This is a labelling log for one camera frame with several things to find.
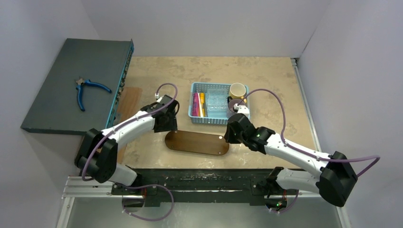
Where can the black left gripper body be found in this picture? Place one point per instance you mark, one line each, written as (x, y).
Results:
(169, 125)

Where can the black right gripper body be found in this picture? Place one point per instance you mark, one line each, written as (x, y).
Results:
(232, 135)

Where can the purple mug with black handle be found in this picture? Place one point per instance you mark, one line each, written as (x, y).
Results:
(231, 103)

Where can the dark wooden oval tray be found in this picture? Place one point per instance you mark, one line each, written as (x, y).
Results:
(194, 142)

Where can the yellow ceramic mug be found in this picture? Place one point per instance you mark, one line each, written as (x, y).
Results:
(237, 91)

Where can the light blue perforated plastic basket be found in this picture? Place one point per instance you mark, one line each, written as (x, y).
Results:
(203, 88)

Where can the clear textured glass dish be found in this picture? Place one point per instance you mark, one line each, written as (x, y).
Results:
(216, 100)

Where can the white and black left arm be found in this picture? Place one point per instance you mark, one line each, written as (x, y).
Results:
(97, 155)

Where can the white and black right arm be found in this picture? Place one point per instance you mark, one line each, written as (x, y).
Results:
(329, 175)

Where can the pink toothpaste tube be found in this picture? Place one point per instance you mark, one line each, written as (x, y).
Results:
(195, 105)

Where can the white toothbrush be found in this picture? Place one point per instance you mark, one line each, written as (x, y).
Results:
(200, 105)

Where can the yellow toothpaste tube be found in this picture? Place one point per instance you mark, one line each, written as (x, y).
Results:
(202, 104)

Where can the light wooden board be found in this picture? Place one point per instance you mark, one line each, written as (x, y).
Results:
(127, 107)

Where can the dark grey box blue edge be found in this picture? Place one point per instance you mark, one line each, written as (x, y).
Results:
(82, 89)

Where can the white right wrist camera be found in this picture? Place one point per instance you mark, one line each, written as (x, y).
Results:
(241, 109)

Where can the aluminium extrusion rail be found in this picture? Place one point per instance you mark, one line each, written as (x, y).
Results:
(76, 187)

